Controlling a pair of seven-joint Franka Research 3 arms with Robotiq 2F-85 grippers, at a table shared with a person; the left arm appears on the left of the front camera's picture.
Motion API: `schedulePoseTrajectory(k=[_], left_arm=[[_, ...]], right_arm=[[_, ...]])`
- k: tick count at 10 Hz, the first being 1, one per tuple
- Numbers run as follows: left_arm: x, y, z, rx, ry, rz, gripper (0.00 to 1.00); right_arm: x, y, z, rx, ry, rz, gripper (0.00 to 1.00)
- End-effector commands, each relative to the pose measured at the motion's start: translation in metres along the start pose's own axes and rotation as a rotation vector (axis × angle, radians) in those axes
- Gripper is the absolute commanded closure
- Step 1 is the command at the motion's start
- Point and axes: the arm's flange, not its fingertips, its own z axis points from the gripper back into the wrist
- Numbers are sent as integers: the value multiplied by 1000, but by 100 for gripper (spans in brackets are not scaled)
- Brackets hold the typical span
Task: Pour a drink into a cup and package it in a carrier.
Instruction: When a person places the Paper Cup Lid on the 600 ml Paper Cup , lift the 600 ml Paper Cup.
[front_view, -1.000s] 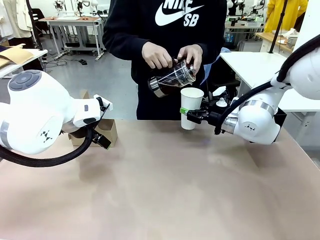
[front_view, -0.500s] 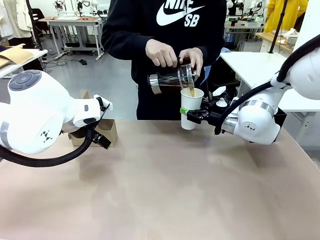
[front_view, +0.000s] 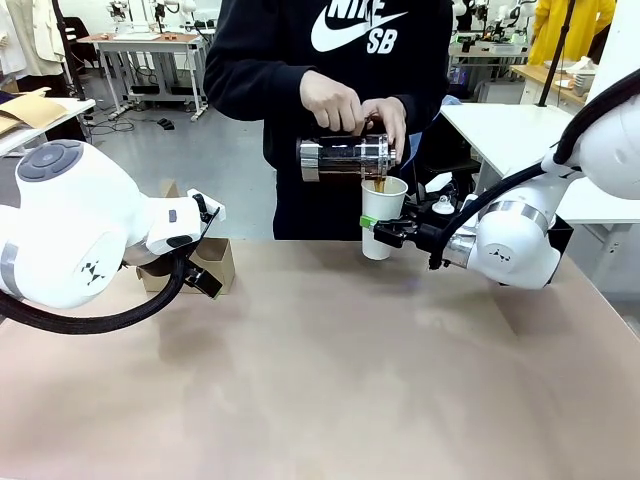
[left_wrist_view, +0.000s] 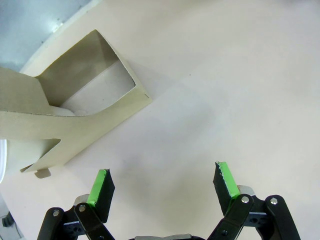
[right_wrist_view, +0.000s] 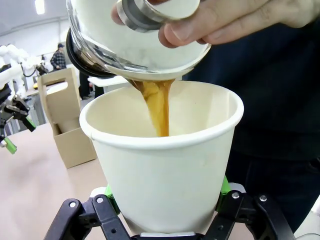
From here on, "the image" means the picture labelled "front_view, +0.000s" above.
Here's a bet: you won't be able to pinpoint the person in yellow coat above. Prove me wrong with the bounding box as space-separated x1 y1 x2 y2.
527 0 617 67

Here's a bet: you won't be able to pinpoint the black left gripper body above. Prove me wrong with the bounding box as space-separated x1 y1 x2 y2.
182 258 224 302

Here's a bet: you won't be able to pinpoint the person's left forearm black sleeve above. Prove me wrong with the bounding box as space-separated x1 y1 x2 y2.
394 64 454 137

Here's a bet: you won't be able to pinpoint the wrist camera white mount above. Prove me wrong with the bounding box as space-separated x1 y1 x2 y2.
185 188 229 237
430 194 482 219

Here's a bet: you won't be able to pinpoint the hanging white garments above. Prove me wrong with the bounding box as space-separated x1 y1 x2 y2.
0 0 67 79

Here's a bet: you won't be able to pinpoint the stacked white bowls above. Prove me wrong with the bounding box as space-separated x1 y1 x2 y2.
571 55 599 97

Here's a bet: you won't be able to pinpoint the black office chair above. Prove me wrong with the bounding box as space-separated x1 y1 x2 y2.
415 157 482 202

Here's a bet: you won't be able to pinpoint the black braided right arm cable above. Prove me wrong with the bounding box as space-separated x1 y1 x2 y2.
428 67 640 271

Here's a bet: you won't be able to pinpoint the black stand pole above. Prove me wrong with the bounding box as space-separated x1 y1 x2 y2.
51 0 87 101

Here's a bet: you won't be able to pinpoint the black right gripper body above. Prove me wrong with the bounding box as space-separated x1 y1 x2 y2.
409 222 454 262

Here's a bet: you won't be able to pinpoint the grey metal workbench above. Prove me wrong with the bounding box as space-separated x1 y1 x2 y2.
77 30 212 122

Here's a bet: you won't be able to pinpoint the person in black hoodie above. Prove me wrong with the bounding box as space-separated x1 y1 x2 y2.
202 0 454 241

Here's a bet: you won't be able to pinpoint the glass french press coffee pitcher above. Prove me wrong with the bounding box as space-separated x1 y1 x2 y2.
295 132 400 184

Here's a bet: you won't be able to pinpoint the brown cardboard cup carrier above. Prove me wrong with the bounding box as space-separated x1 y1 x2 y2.
137 178 236 297

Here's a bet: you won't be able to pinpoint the person's right hand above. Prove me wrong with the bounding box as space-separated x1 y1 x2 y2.
299 69 369 136

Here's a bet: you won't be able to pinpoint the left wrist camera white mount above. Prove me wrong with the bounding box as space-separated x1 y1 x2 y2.
185 188 229 237

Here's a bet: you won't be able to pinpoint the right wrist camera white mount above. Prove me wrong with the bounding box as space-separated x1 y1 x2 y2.
430 194 482 219

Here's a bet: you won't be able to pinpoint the white side table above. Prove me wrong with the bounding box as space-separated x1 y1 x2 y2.
439 102 640 291

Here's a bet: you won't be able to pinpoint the small white table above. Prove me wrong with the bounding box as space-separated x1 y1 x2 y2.
0 97 97 157

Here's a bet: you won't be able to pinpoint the person's right forearm black sleeve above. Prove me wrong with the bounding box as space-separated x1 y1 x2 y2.
203 47 321 124

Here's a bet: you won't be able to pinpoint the wooden top table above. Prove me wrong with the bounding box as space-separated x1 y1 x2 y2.
509 63 589 107

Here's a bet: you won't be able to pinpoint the brown paper bags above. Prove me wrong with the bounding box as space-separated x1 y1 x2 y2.
0 87 70 137

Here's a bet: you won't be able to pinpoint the person's left hand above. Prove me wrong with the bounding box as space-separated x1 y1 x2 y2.
360 96 408 162

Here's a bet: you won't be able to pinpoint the white paper cup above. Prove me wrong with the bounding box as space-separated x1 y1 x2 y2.
360 175 410 261

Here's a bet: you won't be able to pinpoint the black tripod pole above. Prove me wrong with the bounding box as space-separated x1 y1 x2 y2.
537 0 576 109

